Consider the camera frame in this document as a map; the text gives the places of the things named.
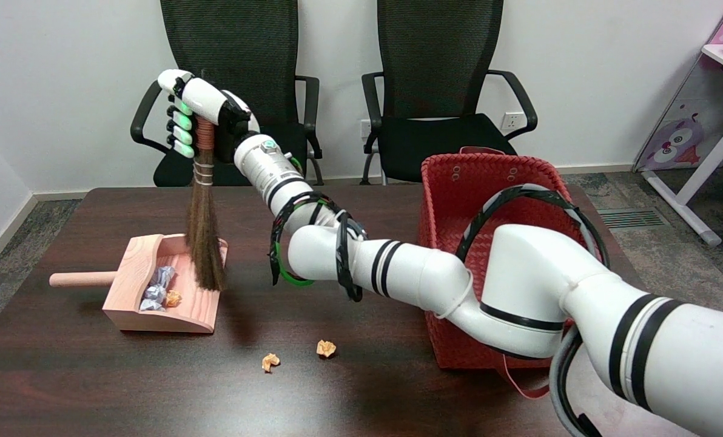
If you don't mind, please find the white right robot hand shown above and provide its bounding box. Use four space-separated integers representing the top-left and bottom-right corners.
157 69 260 164

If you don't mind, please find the brown straw hand broom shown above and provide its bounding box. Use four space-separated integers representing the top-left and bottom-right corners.
184 70 229 293

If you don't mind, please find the wooden dustpan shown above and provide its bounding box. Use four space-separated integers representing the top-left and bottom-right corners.
49 234 229 334

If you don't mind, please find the black mesh office chair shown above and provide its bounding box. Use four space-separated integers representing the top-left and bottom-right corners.
130 0 325 188
360 0 538 186

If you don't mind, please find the red woven basket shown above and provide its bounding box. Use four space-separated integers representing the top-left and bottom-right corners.
419 146 587 399

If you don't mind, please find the grey floor vent grille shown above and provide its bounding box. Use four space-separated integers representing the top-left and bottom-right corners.
597 208 671 229

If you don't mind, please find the owl print side panel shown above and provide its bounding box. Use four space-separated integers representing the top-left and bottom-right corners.
633 58 723 174

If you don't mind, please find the black sleeved cable loop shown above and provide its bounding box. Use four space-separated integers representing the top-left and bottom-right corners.
456 183 610 268

